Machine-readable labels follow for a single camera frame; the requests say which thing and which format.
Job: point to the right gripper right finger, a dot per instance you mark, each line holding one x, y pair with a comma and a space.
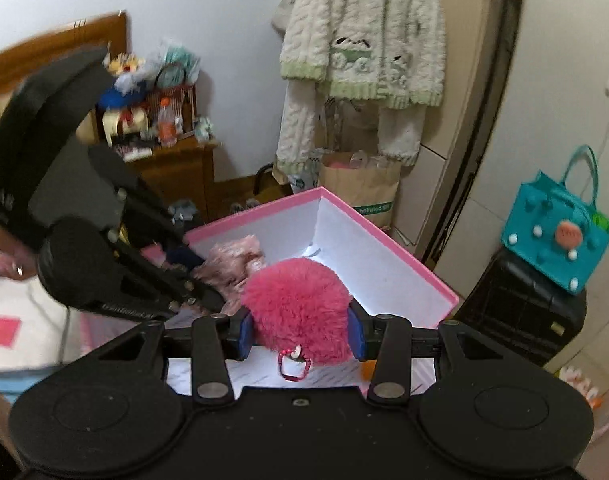
385, 339

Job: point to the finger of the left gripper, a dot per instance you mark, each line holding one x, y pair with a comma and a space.
94, 271
147, 222

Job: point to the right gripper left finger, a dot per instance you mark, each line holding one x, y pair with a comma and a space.
215, 339

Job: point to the orange makeup sponge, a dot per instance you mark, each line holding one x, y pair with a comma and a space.
367, 370

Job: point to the pink floral cloth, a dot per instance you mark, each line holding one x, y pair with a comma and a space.
228, 267

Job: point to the pink fluffy pompom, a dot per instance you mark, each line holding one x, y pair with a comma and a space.
300, 304

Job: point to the person's left hand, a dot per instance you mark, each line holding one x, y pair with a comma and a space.
17, 262

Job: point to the pink storage box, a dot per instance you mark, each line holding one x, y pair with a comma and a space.
381, 275

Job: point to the brown wooden nightstand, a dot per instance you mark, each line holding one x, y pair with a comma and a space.
183, 172

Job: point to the black suitcase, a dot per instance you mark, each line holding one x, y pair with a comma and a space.
520, 308

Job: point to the brown paper bag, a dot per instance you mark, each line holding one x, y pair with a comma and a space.
367, 183

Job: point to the teal felt handbag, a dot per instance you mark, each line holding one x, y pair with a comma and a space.
557, 232

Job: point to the cream knitted cardigan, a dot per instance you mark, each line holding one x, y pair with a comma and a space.
391, 53

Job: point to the beige wardrobe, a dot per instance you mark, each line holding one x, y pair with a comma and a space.
556, 99

